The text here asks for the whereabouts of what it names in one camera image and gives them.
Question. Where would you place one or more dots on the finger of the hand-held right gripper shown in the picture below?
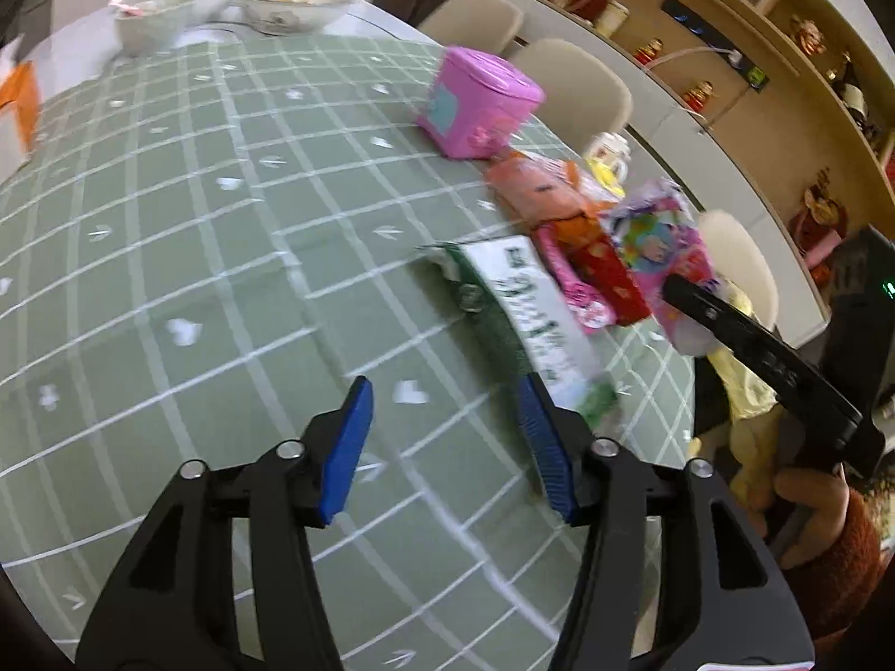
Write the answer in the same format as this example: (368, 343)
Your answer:
(755, 349)

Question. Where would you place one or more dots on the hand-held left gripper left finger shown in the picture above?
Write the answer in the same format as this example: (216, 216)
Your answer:
(342, 461)

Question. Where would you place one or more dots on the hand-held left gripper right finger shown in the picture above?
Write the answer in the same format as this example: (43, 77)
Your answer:
(549, 454)

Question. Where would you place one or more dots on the white green packet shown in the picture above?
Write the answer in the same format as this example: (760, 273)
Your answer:
(531, 314)

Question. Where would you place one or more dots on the purple cartoon packet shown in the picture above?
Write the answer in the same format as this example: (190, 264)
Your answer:
(657, 244)

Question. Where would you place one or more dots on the small pink wrapper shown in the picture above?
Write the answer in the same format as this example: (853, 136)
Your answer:
(587, 304)

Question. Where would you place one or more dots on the red snack packet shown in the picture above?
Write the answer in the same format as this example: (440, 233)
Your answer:
(608, 272)

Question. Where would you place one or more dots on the orange snack packet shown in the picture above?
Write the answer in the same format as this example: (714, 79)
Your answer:
(538, 189)

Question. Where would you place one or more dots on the person's right forearm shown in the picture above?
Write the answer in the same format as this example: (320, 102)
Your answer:
(849, 573)

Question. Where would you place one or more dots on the person's right hand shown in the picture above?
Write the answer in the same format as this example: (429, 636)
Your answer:
(814, 503)

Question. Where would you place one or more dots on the beige dining chair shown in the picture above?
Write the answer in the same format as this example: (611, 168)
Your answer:
(741, 251)
(475, 14)
(573, 84)

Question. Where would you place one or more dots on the flower bouquet red bag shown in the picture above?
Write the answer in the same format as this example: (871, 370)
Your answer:
(818, 217)

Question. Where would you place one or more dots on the wooden shelf unit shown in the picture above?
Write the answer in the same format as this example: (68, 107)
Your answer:
(804, 119)

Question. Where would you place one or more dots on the panda wine bottle holder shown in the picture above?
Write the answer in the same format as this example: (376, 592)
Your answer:
(853, 98)

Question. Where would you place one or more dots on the yellow white toy house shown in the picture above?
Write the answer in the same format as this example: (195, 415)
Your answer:
(608, 161)

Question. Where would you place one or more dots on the green checked tablecloth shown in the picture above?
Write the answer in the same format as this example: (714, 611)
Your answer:
(210, 258)

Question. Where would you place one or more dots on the red doll figurine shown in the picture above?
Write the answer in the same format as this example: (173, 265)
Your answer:
(697, 96)
(648, 51)

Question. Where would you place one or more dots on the fortune god figurine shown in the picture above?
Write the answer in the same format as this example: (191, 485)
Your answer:
(807, 35)

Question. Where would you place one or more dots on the black power strip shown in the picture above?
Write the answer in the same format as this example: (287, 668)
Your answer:
(713, 38)

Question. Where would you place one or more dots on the pink plastic container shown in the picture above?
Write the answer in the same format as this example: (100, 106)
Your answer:
(475, 101)

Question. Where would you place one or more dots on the cream tumbler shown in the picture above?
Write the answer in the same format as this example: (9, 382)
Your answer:
(612, 17)

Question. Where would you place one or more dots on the large patterned bowl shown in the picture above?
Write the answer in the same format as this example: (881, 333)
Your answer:
(294, 10)

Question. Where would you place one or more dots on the white bowl with spoon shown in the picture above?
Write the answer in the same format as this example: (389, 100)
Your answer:
(154, 28)

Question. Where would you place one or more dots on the orange tissue box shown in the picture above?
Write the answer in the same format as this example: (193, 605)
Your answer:
(21, 101)

